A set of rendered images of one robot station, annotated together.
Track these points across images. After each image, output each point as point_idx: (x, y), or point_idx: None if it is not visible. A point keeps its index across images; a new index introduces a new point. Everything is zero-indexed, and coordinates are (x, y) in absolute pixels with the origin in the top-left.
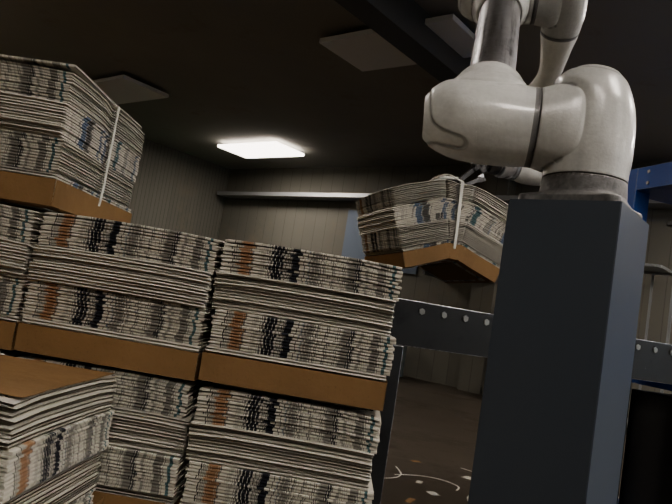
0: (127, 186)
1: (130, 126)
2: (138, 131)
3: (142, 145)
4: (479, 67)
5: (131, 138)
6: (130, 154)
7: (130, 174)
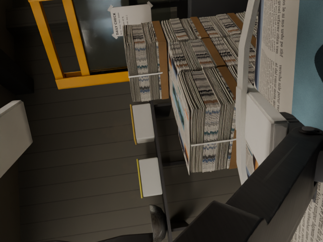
0: (223, 111)
1: (194, 127)
2: (192, 116)
3: (199, 109)
4: None
5: (199, 123)
6: (206, 119)
7: (217, 113)
